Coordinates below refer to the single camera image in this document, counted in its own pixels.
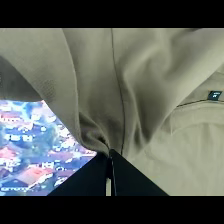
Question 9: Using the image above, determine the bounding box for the brown T-shirt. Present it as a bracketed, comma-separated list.
[0, 28, 224, 197]

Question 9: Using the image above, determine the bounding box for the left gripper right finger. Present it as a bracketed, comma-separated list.
[109, 148, 170, 197]

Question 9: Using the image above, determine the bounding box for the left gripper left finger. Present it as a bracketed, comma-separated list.
[47, 150, 112, 197]

